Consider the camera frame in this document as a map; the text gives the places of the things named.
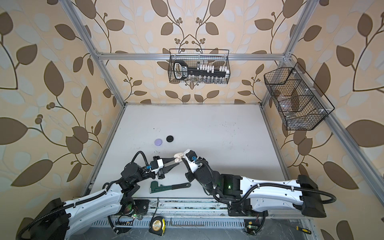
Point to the black round earbud case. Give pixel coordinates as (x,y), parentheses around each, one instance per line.
(170,139)

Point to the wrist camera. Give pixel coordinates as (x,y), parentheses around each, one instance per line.
(190,156)
(156,164)

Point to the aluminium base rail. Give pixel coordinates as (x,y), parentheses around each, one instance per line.
(187,213)

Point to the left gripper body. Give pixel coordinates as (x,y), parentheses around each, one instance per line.
(160,168)

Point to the yellow black screwdriver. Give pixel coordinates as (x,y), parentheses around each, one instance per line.
(306,231)

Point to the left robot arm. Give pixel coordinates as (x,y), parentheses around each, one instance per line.
(59,220)

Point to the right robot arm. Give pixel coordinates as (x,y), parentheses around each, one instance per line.
(243,195)

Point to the green pipe wrench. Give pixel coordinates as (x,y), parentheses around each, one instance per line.
(157,188)

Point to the side wire basket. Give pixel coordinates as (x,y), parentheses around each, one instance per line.
(301,105)

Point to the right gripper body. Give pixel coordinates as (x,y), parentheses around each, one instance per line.
(191,175)

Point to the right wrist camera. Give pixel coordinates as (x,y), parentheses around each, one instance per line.
(190,156)

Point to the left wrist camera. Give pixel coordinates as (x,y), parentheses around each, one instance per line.
(156,164)

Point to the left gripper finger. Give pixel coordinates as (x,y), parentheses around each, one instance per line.
(169,167)
(169,161)

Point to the yellow black tape measure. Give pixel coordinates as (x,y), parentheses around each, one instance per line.
(157,226)

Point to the back wire basket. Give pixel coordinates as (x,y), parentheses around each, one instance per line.
(217,57)

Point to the purple earbud case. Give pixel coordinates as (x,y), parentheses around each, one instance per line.
(158,142)

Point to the white earbud case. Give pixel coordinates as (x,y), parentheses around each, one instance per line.
(178,158)

